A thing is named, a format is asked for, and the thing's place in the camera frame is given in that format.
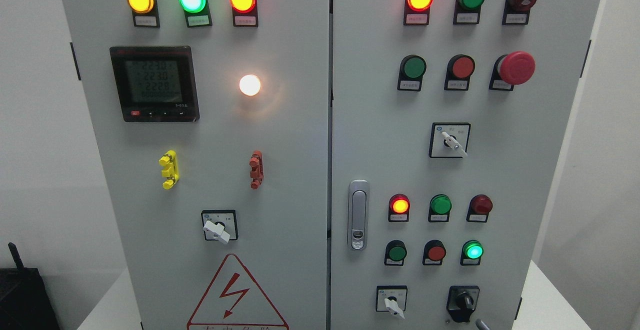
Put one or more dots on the black knob selector switch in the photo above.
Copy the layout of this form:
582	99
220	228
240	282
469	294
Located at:
462	302

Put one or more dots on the red terminal connector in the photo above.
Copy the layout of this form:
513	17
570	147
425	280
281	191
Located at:
256	173

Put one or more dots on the red indicator light lower left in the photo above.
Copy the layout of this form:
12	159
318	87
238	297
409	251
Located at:
398	208

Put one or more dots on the white lit indicator light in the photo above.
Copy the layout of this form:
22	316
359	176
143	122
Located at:
249	84

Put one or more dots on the green push button upper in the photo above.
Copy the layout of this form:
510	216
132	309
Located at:
410	73

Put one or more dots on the green push button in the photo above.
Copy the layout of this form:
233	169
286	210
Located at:
410	73
395	253

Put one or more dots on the green push button lower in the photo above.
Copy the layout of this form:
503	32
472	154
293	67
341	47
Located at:
395	253

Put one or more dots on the grey electrical cabinet left door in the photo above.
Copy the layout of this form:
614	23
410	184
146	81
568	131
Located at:
282	225

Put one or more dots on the grey electrical cabinet door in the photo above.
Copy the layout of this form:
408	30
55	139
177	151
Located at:
382	135
282	225

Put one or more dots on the green indicator light lower middle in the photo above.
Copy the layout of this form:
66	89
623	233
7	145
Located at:
439	209

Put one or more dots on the grey electrical cabinet right door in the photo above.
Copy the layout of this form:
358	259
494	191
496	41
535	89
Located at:
382	135

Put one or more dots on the yellow terminal connector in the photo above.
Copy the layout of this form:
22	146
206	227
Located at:
170	169

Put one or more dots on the red push button lower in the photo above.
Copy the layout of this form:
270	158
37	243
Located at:
434	252

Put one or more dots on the red push button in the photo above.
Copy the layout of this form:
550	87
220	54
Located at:
434	252
458	73

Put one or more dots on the red push button upper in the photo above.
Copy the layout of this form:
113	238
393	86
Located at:
458	73

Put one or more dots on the red indicator light left door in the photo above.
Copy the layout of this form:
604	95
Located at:
244	13

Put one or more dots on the red indicator light lower right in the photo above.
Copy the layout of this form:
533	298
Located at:
479	209

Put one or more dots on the red triangle warning sticker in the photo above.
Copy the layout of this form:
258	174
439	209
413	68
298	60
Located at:
234	300

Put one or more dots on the black digital power meter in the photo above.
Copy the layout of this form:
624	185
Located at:
155	83

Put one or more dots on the red indicator light top right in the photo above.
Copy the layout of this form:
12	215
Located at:
417	12

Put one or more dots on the green illuminated button lower right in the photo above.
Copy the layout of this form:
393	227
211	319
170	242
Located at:
471	253

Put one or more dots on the lit green indicator light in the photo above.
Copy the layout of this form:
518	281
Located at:
196	13

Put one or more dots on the green indicator light top right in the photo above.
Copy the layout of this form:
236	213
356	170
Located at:
467	12

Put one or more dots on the red emergency stop button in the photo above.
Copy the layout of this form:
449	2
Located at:
512	70

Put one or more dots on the yellow indicator light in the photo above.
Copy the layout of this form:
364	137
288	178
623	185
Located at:
145	13

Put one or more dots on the black box with antenna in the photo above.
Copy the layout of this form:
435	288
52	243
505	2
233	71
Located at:
24	302

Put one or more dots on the silver door lock handle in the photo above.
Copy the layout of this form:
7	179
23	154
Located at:
359	200

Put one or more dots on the white selector switch left door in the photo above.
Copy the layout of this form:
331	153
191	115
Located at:
220	225

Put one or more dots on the white selector switch upper right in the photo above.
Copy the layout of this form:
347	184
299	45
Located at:
449	139

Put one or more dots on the white selector switch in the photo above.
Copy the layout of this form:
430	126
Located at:
449	139
391	299

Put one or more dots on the white selector switch bottom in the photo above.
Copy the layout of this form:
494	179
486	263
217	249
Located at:
391	299

